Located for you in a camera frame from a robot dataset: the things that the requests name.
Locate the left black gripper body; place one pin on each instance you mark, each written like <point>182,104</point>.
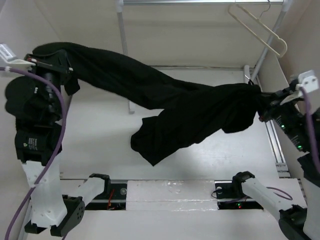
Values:
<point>57,71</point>

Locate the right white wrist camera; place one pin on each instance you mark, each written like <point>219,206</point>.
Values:
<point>306,80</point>

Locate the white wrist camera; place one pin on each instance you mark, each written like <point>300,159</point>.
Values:
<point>306,80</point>
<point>10,57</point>

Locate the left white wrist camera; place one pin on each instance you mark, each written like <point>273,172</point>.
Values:
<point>10,57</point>

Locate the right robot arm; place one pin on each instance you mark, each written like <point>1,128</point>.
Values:
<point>303,132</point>

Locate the metal clothes rack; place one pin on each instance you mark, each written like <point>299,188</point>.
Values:
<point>274,43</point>

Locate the black trousers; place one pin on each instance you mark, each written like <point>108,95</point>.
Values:
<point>189,112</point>

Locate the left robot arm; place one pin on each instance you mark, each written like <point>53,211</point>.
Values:
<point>34,98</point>

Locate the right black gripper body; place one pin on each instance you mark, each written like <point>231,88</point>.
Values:
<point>275,109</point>

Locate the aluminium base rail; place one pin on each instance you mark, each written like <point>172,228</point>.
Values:
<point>166,195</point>

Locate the right aluminium side rail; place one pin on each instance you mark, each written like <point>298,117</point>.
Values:
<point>280,162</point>

